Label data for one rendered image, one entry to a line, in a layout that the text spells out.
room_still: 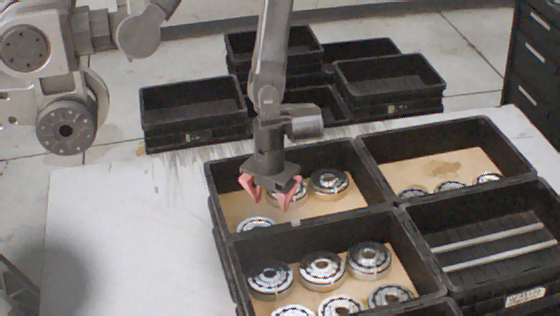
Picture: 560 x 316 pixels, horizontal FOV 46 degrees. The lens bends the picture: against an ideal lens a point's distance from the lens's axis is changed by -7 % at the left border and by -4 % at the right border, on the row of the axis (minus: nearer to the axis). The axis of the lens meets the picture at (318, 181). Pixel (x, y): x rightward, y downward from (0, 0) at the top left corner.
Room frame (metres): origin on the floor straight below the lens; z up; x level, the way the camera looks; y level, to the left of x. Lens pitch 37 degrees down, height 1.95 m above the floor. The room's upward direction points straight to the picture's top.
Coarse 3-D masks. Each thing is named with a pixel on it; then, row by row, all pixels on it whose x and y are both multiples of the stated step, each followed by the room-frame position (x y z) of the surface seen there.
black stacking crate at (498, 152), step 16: (432, 128) 1.59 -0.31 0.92; (448, 128) 1.60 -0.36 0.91; (464, 128) 1.62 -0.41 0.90; (480, 128) 1.64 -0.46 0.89; (368, 144) 1.54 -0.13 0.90; (384, 144) 1.55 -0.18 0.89; (400, 144) 1.56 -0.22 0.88; (416, 144) 1.58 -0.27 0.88; (432, 144) 1.59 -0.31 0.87; (448, 144) 1.61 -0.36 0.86; (464, 144) 1.62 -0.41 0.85; (480, 144) 1.63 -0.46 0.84; (496, 144) 1.56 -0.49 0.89; (384, 160) 1.55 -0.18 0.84; (400, 160) 1.56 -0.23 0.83; (496, 160) 1.54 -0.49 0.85; (512, 160) 1.47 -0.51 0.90; (512, 176) 1.46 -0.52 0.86
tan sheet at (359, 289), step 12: (396, 264) 1.16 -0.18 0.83; (348, 276) 1.12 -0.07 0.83; (396, 276) 1.12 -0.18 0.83; (300, 288) 1.08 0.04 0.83; (348, 288) 1.08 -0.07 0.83; (360, 288) 1.08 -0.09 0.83; (372, 288) 1.08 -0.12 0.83; (252, 300) 1.04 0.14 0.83; (288, 300) 1.04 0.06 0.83; (300, 300) 1.04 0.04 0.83; (312, 300) 1.04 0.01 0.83; (360, 300) 1.04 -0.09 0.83; (264, 312) 1.01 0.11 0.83; (312, 312) 1.01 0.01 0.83
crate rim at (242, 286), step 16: (384, 208) 1.24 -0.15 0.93; (304, 224) 1.18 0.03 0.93; (320, 224) 1.18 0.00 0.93; (400, 224) 1.18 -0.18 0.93; (240, 240) 1.13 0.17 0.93; (416, 240) 1.13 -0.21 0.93; (240, 272) 1.03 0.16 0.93; (432, 272) 1.04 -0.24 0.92; (240, 288) 0.98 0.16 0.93; (400, 304) 0.94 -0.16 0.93
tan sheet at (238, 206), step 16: (240, 192) 1.42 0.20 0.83; (256, 192) 1.42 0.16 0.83; (352, 192) 1.42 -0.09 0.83; (224, 208) 1.36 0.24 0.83; (240, 208) 1.36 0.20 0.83; (256, 208) 1.36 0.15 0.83; (272, 208) 1.36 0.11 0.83; (304, 208) 1.36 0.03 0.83; (320, 208) 1.36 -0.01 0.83; (336, 208) 1.36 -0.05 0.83; (352, 208) 1.36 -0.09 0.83
